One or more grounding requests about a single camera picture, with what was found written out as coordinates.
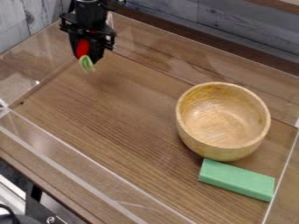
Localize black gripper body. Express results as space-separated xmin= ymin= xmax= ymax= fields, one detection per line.
xmin=60 ymin=0 xmax=118 ymax=51

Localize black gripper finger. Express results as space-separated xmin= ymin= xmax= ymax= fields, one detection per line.
xmin=88 ymin=38 xmax=106 ymax=64
xmin=70 ymin=33 xmax=79 ymax=58

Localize red felt strawberry toy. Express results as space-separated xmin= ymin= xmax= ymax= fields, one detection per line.
xmin=76 ymin=39 xmax=95 ymax=73

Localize light wooden bowl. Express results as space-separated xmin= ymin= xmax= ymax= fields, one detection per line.
xmin=175 ymin=82 xmax=271 ymax=162

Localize green rectangular sponge block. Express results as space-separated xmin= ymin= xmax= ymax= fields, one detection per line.
xmin=199 ymin=158 xmax=275 ymax=202

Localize clear acrylic corner bracket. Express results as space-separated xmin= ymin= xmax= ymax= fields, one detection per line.
xmin=107 ymin=11 xmax=115 ymax=29

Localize clear acrylic front wall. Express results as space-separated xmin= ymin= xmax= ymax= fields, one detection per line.
xmin=0 ymin=101 xmax=195 ymax=224

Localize black cable under table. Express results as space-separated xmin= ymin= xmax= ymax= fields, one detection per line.
xmin=0 ymin=204 xmax=16 ymax=224

